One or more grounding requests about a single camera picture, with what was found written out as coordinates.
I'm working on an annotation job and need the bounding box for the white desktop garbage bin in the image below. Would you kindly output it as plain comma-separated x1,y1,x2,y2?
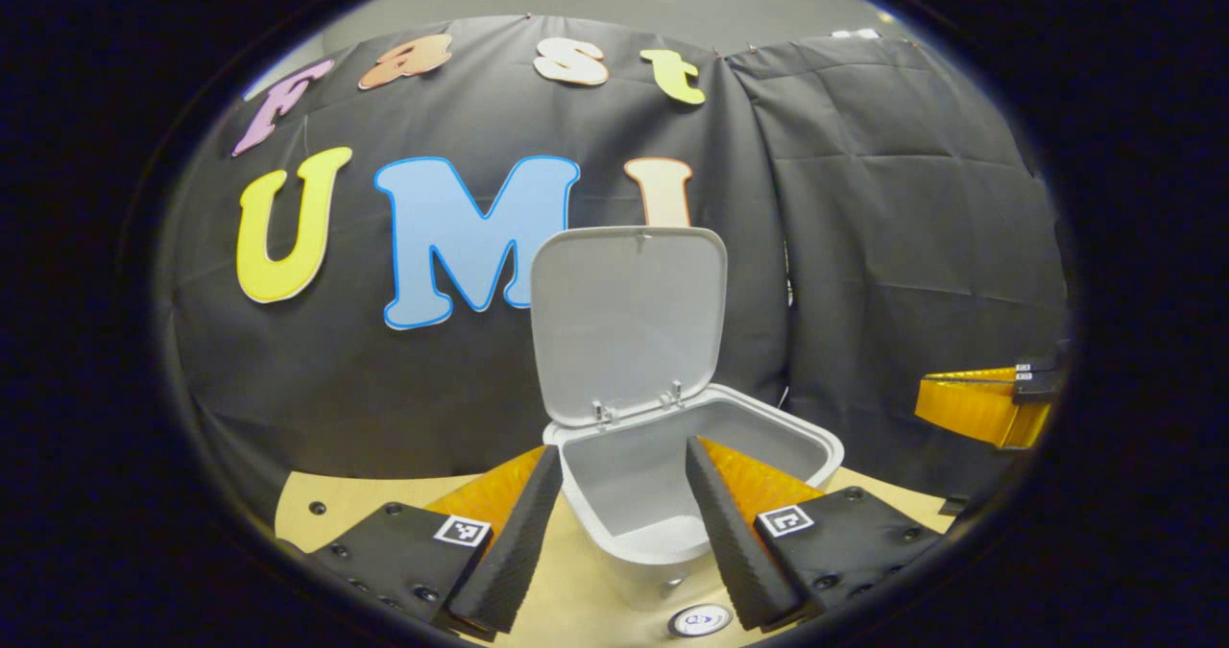
530,226,846,612

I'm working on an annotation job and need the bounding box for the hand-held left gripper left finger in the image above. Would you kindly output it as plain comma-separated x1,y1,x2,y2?
307,444,564,641

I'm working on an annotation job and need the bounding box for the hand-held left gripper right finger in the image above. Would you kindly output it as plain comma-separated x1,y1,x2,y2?
685,435,942,633

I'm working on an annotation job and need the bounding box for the silver pop can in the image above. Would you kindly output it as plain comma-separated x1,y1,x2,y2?
667,603,734,638

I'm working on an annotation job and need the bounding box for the wooden desktop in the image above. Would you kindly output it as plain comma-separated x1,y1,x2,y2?
276,466,961,647

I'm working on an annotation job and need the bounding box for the black backdrop cloth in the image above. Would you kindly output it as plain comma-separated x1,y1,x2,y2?
158,14,1072,524

